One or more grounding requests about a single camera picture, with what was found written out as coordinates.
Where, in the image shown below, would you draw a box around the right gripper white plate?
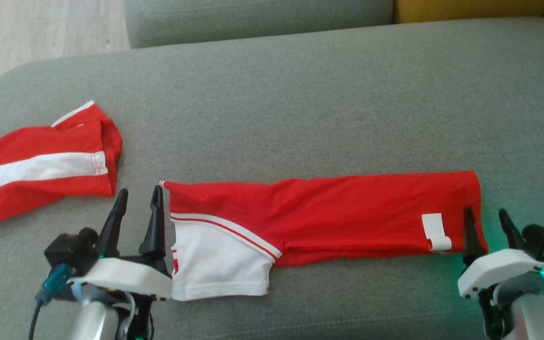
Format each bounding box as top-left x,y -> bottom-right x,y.
458,206 -> 544,300

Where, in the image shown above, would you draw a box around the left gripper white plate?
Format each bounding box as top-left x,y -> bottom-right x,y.
67,185 -> 173,301

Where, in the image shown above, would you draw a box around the red shorts with white stripe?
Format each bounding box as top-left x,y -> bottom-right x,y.
0,100 -> 123,225

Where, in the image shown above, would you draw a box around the red white basketball jersey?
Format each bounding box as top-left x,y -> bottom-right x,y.
160,170 -> 489,302

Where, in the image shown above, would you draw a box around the large grey sofa ottoman cushion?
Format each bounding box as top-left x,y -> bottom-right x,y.
0,18 -> 544,340

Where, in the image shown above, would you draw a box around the large yellow sofa back cushion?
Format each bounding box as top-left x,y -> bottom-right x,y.
395,0 -> 544,24

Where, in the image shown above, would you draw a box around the grey sofa seat cushion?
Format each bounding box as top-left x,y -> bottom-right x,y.
125,0 -> 395,49

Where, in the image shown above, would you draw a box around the teal left cable connector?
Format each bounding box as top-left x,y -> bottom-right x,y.
35,263 -> 72,304

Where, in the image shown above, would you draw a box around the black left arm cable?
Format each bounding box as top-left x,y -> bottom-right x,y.
29,300 -> 46,340

